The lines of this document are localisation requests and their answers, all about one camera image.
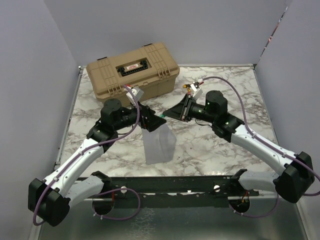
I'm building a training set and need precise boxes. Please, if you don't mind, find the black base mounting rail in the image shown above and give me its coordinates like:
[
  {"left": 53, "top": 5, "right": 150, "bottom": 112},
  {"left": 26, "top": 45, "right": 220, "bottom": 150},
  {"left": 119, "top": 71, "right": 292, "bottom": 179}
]
[{"left": 99, "top": 174, "right": 258, "bottom": 208}]

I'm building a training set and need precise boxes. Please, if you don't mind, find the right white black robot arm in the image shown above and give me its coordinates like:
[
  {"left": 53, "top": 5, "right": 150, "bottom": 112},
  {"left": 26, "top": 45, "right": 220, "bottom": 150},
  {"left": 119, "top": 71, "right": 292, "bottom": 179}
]
[{"left": 163, "top": 90, "right": 315, "bottom": 203}]

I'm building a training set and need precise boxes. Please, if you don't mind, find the grey translucent envelope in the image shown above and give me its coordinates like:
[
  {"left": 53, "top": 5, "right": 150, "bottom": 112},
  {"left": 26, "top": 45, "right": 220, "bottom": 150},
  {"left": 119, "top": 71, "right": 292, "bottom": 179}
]
[{"left": 142, "top": 123, "right": 177, "bottom": 165}]

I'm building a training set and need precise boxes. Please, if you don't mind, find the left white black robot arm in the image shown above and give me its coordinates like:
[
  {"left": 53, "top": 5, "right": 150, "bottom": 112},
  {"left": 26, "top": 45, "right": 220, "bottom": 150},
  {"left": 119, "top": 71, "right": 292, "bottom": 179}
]
[{"left": 28, "top": 98, "right": 166, "bottom": 227}]

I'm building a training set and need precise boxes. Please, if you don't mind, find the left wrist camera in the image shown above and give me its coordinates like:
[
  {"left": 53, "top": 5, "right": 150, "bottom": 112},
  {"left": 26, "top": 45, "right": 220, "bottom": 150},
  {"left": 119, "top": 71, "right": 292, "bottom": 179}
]
[{"left": 126, "top": 86, "right": 144, "bottom": 105}]

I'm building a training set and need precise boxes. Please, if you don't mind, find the tan plastic toolbox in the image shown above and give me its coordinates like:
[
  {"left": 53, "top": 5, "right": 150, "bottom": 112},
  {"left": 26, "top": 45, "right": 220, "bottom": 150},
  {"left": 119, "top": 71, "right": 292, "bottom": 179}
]
[{"left": 86, "top": 42, "right": 180, "bottom": 107}]

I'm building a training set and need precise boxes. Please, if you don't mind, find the aluminium frame rail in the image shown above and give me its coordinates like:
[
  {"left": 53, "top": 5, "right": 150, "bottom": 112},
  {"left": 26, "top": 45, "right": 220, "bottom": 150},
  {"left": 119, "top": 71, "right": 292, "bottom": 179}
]
[{"left": 28, "top": 65, "right": 86, "bottom": 240}]

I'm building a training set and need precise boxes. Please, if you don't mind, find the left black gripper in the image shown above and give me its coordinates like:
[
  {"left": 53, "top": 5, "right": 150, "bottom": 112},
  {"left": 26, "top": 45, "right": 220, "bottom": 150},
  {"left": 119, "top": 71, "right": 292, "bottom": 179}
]
[{"left": 114, "top": 98, "right": 167, "bottom": 132}]

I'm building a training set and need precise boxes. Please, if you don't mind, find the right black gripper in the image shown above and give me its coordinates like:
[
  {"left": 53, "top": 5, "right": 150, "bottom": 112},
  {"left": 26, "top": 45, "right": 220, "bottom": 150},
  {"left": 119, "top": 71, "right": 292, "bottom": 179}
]
[{"left": 163, "top": 93, "right": 217, "bottom": 124}]

